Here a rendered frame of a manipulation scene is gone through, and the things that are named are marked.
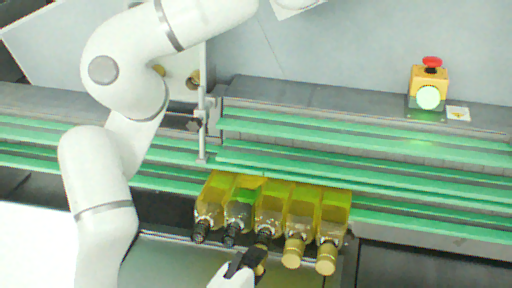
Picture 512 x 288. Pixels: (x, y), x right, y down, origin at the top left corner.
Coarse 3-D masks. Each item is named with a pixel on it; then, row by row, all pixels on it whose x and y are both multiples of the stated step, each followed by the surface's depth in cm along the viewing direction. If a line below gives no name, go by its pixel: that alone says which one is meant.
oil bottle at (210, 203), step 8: (216, 176) 117; (224, 176) 117; (232, 176) 117; (208, 184) 114; (216, 184) 114; (224, 184) 114; (232, 184) 115; (200, 192) 112; (208, 192) 112; (216, 192) 112; (224, 192) 112; (200, 200) 110; (208, 200) 110; (216, 200) 110; (224, 200) 110; (200, 208) 108; (208, 208) 108; (216, 208) 108; (200, 216) 108; (208, 216) 108; (216, 216) 108; (216, 224) 109
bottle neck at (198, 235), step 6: (204, 216) 108; (198, 222) 106; (204, 222) 106; (210, 222) 107; (198, 228) 105; (204, 228) 105; (210, 228) 107; (192, 234) 104; (198, 234) 106; (204, 234) 104; (192, 240) 105; (198, 240) 105; (204, 240) 104
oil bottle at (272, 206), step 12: (276, 180) 116; (288, 180) 116; (264, 192) 112; (276, 192) 112; (288, 192) 112; (264, 204) 109; (276, 204) 109; (264, 216) 106; (276, 216) 106; (276, 228) 106
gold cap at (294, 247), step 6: (288, 240) 102; (294, 240) 102; (300, 240) 102; (288, 246) 101; (294, 246) 100; (300, 246) 101; (288, 252) 99; (294, 252) 99; (300, 252) 100; (282, 258) 100; (288, 258) 99; (294, 258) 99; (300, 258) 99; (288, 264) 100; (294, 264) 100; (300, 264) 100
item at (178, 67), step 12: (132, 0) 117; (144, 0) 117; (192, 48) 127; (204, 48) 119; (156, 60) 131; (168, 60) 130; (180, 60) 130; (192, 60) 129; (204, 60) 120; (168, 72) 132; (180, 72) 131; (204, 72) 122; (168, 84) 130; (180, 84) 130; (204, 84) 123; (180, 96) 126; (192, 96) 126
